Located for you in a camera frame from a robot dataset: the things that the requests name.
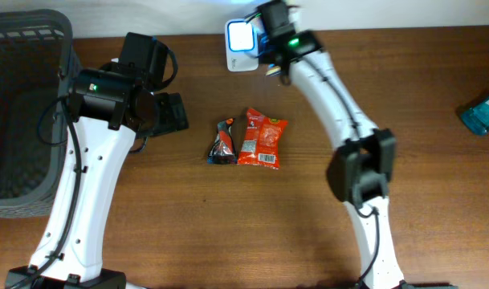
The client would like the black snack bag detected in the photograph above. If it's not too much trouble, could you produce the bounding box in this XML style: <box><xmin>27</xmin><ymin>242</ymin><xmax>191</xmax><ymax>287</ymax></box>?
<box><xmin>207</xmin><ymin>118</ymin><xmax>238</xmax><ymax>165</ymax></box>

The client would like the red Hacks candy bag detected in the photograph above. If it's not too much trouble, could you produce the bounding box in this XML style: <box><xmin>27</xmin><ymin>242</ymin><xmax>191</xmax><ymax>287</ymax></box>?
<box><xmin>238</xmin><ymin>108</ymin><xmax>288</xmax><ymax>169</ymax></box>

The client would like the blue Listerine mouthwash bottle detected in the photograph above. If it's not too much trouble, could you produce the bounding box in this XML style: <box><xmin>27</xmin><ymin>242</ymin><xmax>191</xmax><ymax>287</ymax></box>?
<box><xmin>460</xmin><ymin>96</ymin><xmax>489</xmax><ymax>136</ymax></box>

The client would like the yellow wet wipes pack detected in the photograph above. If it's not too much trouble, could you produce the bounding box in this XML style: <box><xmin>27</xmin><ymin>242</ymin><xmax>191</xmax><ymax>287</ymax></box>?
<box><xmin>265</xmin><ymin>63</ymin><xmax>282</xmax><ymax>76</ymax></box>

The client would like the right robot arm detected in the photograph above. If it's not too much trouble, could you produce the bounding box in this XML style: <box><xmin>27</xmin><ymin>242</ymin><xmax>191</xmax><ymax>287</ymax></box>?
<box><xmin>247</xmin><ymin>0</ymin><xmax>409</xmax><ymax>288</ymax></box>

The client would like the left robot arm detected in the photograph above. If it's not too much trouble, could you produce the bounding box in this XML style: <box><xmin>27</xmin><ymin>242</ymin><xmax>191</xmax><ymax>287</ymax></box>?
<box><xmin>5</xmin><ymin>33</ymin><xmax>188</xmax><ymax>289</ymax></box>

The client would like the white barcode scanner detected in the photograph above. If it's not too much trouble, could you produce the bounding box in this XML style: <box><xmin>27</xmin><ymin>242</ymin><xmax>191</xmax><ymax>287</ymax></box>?
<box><xmin>225</xmin><ymin>18</ymin><xmax>259</xmax><ymax>72</ymax></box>

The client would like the grey plastic mesh basket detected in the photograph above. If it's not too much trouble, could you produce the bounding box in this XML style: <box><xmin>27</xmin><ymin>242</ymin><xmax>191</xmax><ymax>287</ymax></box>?
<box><xmin>0</xmin><ymin>9</ymin><xmax>82</xmax><ymax>218</ymax></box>

